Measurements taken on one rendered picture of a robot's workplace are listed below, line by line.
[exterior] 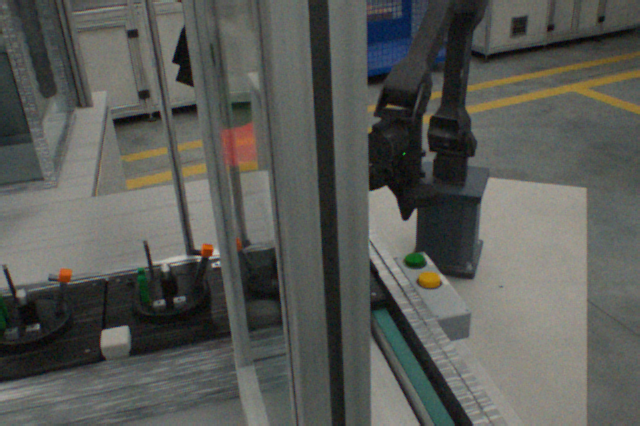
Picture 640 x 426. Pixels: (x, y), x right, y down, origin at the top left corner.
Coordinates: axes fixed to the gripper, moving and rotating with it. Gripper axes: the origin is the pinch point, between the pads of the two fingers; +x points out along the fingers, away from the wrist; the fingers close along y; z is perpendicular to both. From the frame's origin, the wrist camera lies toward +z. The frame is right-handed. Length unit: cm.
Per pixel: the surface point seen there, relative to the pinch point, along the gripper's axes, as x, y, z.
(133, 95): 89, -392, 70
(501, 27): 86, -441, -274
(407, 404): 17.2, 31.1, 11.7
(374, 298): 12.0, 10.6, 9.9
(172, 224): 23, -50, 45
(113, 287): 12, -8, 56
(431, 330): 13.0, 20.7, 3.4
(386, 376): 17.2, 24.4, 12.7
